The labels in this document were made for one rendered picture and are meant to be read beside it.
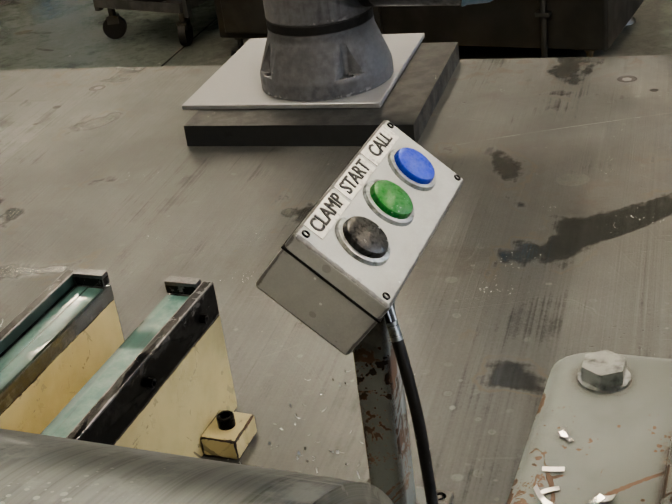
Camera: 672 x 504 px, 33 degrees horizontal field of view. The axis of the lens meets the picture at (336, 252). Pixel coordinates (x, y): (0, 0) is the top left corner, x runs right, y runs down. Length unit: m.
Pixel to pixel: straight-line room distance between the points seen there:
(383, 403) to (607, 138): 0.74
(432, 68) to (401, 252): 0.97
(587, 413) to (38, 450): 0.18
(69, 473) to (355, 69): 1.22
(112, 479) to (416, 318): 0.75
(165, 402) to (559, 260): 0.47
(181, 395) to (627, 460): 0.60
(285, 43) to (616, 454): 1.25
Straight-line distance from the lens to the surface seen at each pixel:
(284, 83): 1.55
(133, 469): 0.37
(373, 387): 0.77
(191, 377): 0.91
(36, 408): 0.92
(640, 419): 0.35
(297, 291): 0.65
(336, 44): 1.53
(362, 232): 0.65
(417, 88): 1.56
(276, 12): 1.54
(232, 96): 1.60
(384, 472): 0.81
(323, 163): 1.43
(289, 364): 1.04
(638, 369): 0.37
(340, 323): 0.65
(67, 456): 0.38
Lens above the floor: 1.37
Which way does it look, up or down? 28 degrees down
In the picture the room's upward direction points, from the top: 8 degrees counter-clockwise
